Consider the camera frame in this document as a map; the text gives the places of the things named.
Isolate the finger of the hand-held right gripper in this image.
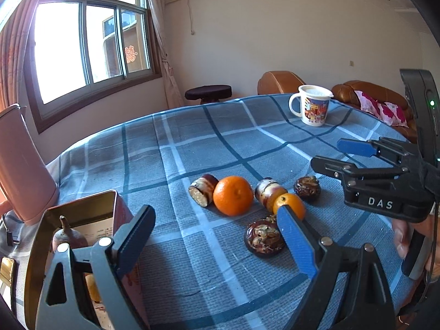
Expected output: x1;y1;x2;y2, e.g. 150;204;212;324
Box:
337;137;418;166
310;156;409;186

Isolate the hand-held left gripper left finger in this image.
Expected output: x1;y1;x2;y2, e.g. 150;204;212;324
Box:
35;204;156;330

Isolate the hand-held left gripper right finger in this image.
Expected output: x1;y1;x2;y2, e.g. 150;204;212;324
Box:
276;205;396;330

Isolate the dark wrinkled fruit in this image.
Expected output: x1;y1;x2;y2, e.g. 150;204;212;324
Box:
293;175;321;202

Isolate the dark cut-open fruit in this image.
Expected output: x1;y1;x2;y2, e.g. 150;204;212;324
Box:
244;215;286;258

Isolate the small orange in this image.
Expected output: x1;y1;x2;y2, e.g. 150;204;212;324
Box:
273;193;306;221

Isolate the rectangular metal tin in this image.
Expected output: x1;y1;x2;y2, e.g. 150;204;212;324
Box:
24;190;150;330

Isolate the brown sugarcane piece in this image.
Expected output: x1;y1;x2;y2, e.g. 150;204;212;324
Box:
255;178;288;211

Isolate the yellow round fruit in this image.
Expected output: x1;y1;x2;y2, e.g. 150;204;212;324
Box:
85;273;102;303

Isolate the large orange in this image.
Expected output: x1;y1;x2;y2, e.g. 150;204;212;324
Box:
213;175;254;216

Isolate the dark banded sugarcane piece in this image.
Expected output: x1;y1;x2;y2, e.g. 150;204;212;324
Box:
188;174;219;208

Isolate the person's right hand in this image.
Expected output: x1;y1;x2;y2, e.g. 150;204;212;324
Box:
392;210;440;276

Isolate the printed leaflet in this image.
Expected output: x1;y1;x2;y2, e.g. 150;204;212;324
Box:
74;218;114;248

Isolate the pink floral pillow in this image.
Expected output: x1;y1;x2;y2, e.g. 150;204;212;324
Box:
354;90;409;128

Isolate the brown leather sofa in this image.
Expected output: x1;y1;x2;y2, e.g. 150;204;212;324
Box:
332;80;418;143

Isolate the white printed mug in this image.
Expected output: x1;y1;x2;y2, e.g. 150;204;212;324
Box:
289;85;333;127

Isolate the brown leather armchair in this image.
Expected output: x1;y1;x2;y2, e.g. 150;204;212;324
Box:
258;71;306;96

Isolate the blue plaid tablecloth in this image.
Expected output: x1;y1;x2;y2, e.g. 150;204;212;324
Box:
0;93;420;330

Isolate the smartphone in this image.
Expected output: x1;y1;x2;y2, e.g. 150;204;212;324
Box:
0;257;18;287

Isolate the pink electric kettle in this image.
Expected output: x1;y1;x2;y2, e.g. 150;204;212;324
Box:
0;104;60;226

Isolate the round dark stool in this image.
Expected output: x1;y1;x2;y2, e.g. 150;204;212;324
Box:
185;85;232;104

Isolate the narrow pink curtain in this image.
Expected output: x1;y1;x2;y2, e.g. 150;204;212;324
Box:
144;0;184;109

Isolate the sliding window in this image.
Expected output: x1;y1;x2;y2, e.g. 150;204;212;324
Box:
24;0;162;134

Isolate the wide pink curtain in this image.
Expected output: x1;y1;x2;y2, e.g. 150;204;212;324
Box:
0;0;45;111

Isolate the black kettle power cord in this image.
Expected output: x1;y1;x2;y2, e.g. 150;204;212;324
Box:
2;213;19;247

